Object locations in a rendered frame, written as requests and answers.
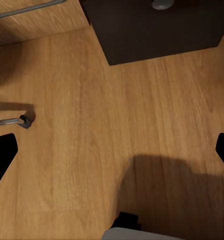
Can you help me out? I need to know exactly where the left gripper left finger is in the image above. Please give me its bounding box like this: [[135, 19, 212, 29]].
[[0, 133, 18, 180]]

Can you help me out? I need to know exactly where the swivel chair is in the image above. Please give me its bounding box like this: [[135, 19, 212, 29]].
[[0, 114, 33, 129]]

